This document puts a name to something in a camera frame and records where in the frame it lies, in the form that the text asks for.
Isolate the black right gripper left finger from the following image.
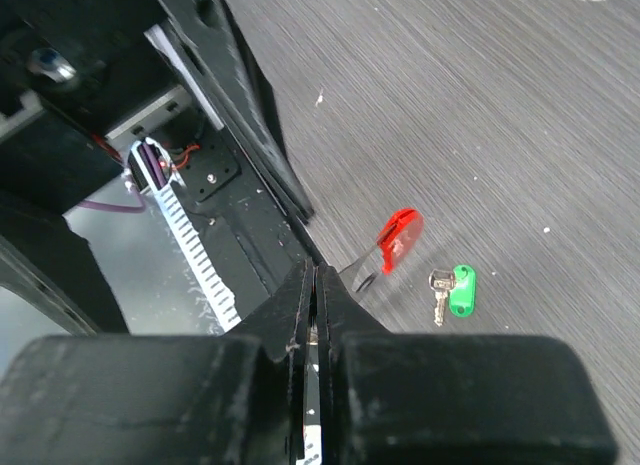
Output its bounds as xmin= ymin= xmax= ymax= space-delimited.
xmin=1 ymin=260 xmax=314 ymax=464

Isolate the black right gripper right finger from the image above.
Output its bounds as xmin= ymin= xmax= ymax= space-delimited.
xmin=315 ymin=265 xmax=618 ymax=464

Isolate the green tagged key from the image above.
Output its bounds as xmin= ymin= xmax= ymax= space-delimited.
xmin=429 ymin=264 xmax=477 ymax=327

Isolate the red handled crescent blade keychain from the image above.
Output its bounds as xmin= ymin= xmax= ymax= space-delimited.
xmin=339 ymin=208 xmax=424 ymax=301

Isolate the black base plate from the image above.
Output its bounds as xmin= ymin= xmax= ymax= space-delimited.
xmin=160 ymin=108 xmax=321 ymax=320

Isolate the white slotted cable duct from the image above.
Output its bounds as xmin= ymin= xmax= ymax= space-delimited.
xmin=129 ymin=139 xmax=241 ymax=333

